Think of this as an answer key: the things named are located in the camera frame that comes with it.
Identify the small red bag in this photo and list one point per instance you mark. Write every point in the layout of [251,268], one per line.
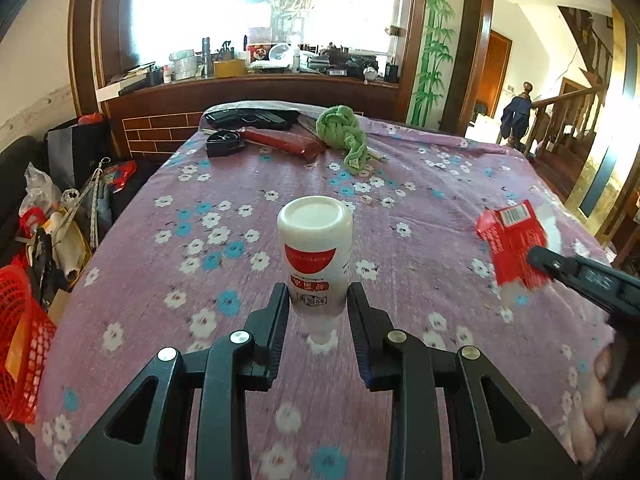
[90,119]

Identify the wooden brick-pattern counter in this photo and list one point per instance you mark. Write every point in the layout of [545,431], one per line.
[300,92]

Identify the red plastic item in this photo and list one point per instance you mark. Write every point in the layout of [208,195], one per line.
[31,220]

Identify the red torn carton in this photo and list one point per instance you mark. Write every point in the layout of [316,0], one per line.
[510,245]

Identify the yellow white shopping bag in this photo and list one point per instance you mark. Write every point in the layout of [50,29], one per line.
[72,255]

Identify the person's right hand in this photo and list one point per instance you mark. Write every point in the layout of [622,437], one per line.
[592,410]

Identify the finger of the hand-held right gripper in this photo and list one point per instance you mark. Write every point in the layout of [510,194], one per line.
[575,270]

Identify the green cloth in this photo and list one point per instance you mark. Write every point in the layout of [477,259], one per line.
[340,125]

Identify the clutter of bottles and boxes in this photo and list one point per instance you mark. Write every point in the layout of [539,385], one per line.
[310,62]

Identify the red printed plastic bag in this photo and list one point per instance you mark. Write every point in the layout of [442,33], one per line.
[122,175]

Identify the white plastic bottle red label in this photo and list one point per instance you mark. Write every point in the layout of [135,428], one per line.
[312,240]

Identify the bamboo wall painting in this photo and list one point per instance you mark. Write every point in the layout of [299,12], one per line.
[432,60]

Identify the brown cardboard box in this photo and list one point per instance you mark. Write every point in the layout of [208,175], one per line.
[59,305]

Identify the small round alarm clock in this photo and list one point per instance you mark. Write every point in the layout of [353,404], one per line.
[371,73]

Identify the black car key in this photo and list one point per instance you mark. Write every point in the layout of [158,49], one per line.
[225,144]

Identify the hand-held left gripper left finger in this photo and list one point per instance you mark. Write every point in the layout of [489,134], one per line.
[276,330]

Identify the purple floral tablecloth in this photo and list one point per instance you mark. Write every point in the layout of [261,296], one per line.
[150,260]

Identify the red plastic mesh basket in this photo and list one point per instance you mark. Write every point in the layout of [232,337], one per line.
[25,340]

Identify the tan cardboard box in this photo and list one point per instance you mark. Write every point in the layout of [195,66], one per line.
[230,67]

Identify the black paper bag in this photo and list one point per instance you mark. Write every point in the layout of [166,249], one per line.
[75,150]

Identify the wooden door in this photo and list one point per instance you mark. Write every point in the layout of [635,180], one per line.
[495,80]

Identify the clear plastic bag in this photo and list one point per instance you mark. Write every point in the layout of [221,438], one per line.
[40,185]

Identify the white flat box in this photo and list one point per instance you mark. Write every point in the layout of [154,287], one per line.
[112,91]

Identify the black sofa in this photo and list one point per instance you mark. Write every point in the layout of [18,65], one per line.
[10,160]

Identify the red pouch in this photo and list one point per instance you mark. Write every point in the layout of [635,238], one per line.
[280,141]

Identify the dark blue jacket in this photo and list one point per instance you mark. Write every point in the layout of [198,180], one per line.
[515,115]

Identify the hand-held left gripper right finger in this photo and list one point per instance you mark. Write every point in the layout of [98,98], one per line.
[361,335]

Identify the wooden stair railing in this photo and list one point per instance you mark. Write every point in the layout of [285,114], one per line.
[570,110]

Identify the black wallet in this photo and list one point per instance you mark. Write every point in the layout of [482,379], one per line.
[250,119]

